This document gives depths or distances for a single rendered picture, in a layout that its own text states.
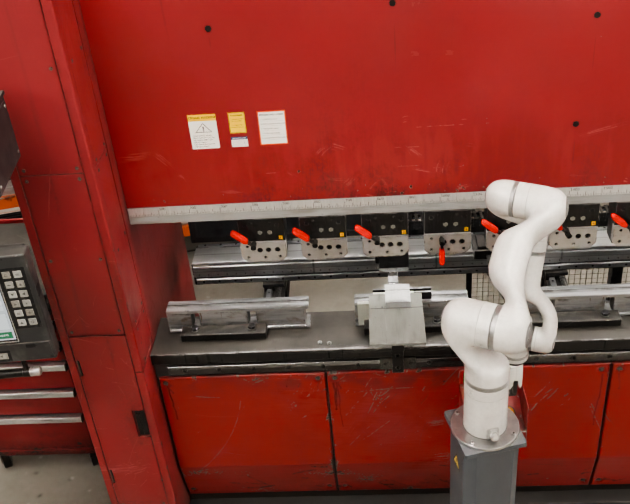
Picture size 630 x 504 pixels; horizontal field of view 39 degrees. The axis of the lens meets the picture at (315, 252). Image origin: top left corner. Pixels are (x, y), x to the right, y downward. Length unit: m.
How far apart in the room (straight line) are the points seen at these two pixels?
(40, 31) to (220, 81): 0.53
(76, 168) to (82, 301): 0.49
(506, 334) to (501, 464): 0.47
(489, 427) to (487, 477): 0.17
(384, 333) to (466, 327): 0.63
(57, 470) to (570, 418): 2.16
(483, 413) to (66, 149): 1.37
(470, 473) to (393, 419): 0.72
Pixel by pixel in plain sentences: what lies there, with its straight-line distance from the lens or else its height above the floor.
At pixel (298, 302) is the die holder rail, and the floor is 0.97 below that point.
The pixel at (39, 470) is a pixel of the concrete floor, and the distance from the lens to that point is 4.14.
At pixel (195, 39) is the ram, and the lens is 2.63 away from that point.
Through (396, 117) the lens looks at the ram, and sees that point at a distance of 2.69.
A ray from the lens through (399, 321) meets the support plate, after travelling 2.94.
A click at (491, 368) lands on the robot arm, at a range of 2.39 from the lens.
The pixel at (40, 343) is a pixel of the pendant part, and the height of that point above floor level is 1.30.
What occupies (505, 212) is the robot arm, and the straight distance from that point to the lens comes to 2.51.
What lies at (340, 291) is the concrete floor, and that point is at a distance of 4.75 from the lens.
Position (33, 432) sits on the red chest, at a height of 0.25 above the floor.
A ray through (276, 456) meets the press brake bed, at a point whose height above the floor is 0.36.
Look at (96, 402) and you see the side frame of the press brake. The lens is 3.20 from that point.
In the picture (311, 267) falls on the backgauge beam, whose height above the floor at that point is 0.95.
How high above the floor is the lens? 2.85
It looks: 34 degrees down
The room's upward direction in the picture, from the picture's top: 5 degrees counter-clockwise
